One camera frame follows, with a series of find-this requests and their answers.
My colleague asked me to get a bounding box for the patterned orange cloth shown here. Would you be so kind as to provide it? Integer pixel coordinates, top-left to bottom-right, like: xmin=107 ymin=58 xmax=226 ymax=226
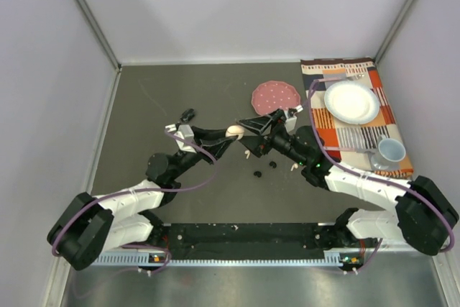
xmin=300 ymin=58 xmax=402 ymax=170

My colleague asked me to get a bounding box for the pink handled utensil lower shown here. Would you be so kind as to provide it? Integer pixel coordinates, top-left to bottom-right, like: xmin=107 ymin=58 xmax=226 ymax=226
xmin=323 ymin=146 xmax=374 ymax=153

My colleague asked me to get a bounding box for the white paper plate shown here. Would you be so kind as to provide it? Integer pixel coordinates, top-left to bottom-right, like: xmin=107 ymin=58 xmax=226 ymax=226
xmin=323 ymin=81 xmax=380 ymax=125

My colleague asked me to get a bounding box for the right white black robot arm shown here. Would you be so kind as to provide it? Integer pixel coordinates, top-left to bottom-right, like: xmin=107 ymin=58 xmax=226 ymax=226
xmin=237 ymin=110 xmax=459 ymax=256

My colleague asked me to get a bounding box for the aluminium frame profile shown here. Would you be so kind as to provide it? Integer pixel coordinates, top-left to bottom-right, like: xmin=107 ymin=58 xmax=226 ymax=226
xmin=44 ymin=245 xmax=459 ymax=306

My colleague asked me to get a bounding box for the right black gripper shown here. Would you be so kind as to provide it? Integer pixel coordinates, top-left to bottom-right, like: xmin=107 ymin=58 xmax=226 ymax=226
xmin=237 ymin=109 xmax=308 ymax=167

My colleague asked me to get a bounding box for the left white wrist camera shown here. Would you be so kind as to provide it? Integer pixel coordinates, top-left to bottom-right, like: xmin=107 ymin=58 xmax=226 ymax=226
xmin=165 ymin=124 xmax=196 ymax=153

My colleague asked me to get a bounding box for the pink handled utensil upper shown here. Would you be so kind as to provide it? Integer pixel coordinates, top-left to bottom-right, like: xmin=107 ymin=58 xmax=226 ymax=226
xmin=314 ymin=77 xmax=347 ymax=83

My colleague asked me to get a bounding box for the black earbud charging case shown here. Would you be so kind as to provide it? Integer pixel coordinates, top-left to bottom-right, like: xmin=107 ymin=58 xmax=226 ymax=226
xmin=180 ymin=109 xmax=196 ymax=124

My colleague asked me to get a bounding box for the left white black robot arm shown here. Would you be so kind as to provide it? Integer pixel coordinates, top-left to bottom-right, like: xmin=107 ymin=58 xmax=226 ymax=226
xmin=47 ymin=124 xmax=244 ymax=270

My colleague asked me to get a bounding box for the pink handled utensil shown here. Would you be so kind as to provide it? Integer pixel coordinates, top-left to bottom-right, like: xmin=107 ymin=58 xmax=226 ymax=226
xmin=314 ymin=77 xmax=347 ymax=83
xmin=323 ymin=146 xmax=374 ymax=153

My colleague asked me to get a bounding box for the light blue cup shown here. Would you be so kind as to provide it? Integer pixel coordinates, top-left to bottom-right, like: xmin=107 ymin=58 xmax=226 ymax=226
xmin=370 ymin=134 xmax=406 ymax=170

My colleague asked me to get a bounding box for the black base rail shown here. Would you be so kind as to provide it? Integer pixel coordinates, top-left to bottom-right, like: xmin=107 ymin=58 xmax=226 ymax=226
xmin=155 ymin=223 xmax=343 ymax=260

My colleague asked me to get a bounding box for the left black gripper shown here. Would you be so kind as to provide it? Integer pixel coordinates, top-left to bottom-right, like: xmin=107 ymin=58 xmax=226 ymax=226
xmin=170 ymin=127 xmax=236 ymax=180

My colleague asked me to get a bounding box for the grey slotted cable duct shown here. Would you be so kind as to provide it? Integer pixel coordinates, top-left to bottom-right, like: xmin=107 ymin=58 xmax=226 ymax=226
xmin=91 ymin=249 xmax=364 ymax=269

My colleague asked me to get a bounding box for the pink dotted plate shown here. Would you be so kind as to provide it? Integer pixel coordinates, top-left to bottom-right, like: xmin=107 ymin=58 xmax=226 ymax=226
xmin=251 ymin=81 xmax=301 ymax=116

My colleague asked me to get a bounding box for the cream earbud charging case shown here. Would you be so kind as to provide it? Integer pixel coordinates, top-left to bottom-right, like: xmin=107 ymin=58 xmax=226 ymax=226
xmin=225 ymin=125 xmax=245 ymax=140

